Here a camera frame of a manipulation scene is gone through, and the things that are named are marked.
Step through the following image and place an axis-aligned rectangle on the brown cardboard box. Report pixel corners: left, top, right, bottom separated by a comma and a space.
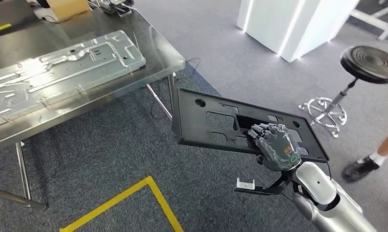
45, 0, 91, 21

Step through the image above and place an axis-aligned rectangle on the black round stool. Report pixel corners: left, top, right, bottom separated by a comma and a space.
298, 45, 388, 139

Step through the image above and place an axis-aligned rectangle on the white power adapter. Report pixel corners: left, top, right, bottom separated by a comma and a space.
33, 6, 59, 24

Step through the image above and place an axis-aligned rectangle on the black plastic plate bracket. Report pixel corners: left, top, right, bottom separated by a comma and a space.
172, 88, 330, 164

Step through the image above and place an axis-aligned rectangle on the person's black shoe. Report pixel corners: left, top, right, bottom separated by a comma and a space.
342, 155, 388, 184

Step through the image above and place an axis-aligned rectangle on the stamped grey metal panel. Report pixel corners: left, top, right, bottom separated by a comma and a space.
0, 30, 147, 131

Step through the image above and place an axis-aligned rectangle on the white frame furniture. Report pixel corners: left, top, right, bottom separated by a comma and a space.
349, 0, 388, 41

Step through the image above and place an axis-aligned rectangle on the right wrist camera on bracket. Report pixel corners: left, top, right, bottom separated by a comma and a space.
235, 177, 294, 197

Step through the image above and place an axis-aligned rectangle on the white pillar with light strips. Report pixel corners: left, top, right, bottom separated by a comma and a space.
236, 0, 361, 63

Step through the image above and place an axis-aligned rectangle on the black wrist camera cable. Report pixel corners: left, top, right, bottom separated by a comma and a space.
322, 158, 333, 181

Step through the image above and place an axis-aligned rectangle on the steel workbench table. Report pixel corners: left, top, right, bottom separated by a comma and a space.
0, 0, 186, 210

